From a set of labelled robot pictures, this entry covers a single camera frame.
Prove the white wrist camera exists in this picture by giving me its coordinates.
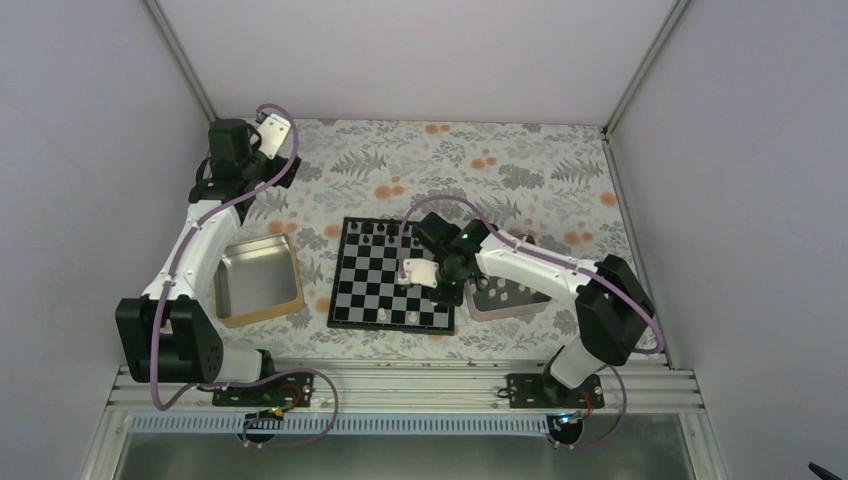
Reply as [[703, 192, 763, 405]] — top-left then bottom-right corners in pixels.
[[397, 258, 439, 288], [257, 113, 292, 159]]

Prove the black white chess board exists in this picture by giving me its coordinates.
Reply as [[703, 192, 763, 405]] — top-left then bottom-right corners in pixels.
[[327, 244, 455, 336]]

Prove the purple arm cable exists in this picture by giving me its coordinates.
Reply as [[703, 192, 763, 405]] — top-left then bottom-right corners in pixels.
[[396, 193, 666, 452], [148, 102, 340, 452]]

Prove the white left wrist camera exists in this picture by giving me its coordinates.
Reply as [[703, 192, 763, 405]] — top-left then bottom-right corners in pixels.
[[257, 113, 292, 159]]

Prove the black chess pieces row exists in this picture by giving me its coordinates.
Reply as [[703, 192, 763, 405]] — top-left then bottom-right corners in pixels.
[[340, 217, 420, 248]]

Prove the aluminium front rail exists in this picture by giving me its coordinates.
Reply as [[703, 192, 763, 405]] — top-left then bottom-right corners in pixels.
[[106, 365, 705, 414]]

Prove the aluminium corner frame post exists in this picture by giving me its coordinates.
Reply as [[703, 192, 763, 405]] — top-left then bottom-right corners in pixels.
[[603, 0, 692, 141], [141, 0, 217, 121]]

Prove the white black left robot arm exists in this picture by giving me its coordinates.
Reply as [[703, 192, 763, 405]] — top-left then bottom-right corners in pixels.
[[115, 112, 300, 405]]

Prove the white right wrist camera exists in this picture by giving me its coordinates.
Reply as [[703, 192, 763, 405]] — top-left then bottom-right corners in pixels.
[[397, 258, 439, 288]]

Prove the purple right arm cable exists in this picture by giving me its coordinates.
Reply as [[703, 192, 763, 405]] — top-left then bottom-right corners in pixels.
[[396, 193, 666, 452]]

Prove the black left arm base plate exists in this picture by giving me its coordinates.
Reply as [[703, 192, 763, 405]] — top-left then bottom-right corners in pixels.
[[212, 372, 314, 409]]

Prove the right aluminium corner frame post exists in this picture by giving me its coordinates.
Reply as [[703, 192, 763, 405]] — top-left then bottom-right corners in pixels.
[[603, 0, 692, 141]]

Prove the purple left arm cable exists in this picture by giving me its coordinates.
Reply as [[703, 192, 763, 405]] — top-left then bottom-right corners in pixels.
[[148, 102, 340, 452]]

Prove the gold rimmed empty metal tin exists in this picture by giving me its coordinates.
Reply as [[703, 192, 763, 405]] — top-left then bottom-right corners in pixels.
[[214, 233, 305, 329]]

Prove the pink rimmed metal tin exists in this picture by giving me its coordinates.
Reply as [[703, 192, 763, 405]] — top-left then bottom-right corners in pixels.
[[464, 272, 551, 322]]

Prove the grey slotted cable duct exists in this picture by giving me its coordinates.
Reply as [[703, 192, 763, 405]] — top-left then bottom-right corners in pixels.
[[127, 412, 549, 437]]

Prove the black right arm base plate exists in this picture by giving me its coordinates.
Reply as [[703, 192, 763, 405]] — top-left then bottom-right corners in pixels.
[[496, 373, 605, 409]]

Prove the floral patterned table mat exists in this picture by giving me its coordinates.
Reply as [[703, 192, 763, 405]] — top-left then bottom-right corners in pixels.
[[220, 119, 632, 361]]

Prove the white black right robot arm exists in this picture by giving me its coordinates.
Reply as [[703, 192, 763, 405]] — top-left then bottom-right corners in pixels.
[[397, 212, 658, 407]]

